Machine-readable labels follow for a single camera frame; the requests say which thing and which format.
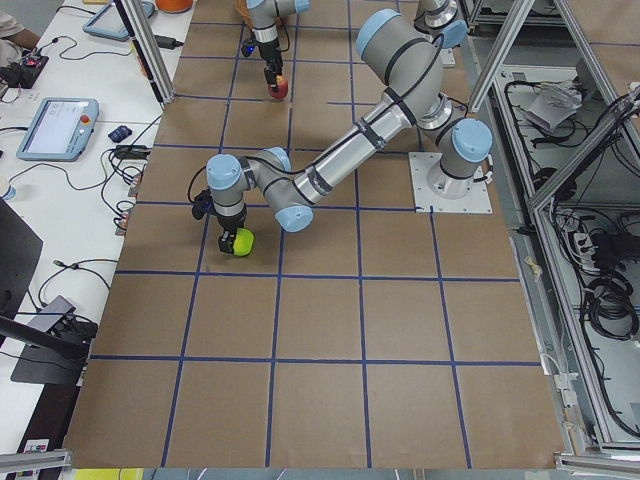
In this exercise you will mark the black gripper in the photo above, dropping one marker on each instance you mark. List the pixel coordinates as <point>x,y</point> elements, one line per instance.
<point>269,52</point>
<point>232,222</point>

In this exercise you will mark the red yellow apple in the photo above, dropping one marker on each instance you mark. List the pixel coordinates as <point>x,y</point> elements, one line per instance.
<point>279,90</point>

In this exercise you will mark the green apple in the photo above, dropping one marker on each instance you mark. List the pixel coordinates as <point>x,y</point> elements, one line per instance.
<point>243,242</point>

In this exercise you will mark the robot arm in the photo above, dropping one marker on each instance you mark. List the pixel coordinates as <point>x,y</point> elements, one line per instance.
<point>263,15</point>
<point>410,67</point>

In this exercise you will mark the wicker basket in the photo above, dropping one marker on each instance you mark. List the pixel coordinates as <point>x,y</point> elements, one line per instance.
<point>242,9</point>

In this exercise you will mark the black power adapter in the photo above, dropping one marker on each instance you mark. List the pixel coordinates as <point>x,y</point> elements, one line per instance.
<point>165,42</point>

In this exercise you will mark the dark blue pouch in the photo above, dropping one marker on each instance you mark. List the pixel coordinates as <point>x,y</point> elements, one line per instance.
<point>120,133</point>

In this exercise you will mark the teach pendant tablet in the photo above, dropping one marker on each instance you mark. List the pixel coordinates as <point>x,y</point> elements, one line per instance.
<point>60,130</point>

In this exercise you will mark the black monitor stand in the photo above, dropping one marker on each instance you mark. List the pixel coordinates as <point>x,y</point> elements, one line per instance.
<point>55,340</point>

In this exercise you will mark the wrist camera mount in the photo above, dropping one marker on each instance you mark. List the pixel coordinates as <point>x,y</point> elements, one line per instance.
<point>203,205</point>
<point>248,46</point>

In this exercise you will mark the aluminium frame post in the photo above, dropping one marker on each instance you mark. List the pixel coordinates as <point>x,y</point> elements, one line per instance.
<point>139,30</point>

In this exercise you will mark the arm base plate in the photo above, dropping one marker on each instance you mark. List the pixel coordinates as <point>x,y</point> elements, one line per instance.
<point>436,192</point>

